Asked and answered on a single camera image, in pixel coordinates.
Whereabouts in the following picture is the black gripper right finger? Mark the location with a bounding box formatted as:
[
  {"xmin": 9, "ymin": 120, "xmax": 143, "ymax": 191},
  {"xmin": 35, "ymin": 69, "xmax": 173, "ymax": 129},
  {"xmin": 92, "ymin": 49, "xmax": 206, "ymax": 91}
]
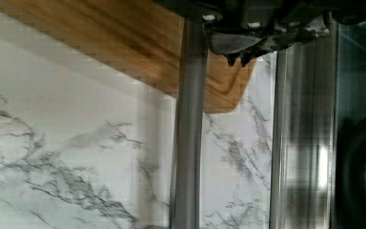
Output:
[{"xmin": 240, "ymin": 28, "xmax": 330, "ymax": 67}]

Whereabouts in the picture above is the bamboo cutting board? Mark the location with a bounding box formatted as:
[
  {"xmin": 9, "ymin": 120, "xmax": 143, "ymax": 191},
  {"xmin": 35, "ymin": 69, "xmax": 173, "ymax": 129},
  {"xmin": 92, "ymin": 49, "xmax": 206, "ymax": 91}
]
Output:
[{"xmin": 0, "ymin": 0, "xmax": 257, "ymax": 115}]

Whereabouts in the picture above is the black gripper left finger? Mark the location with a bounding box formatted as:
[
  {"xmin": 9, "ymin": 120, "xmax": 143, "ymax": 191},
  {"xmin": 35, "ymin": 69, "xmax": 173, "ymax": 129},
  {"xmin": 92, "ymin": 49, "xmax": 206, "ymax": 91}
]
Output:
[{"xmin": 208, "ymin": 32, "xmax": 262, "ymax": 67}]

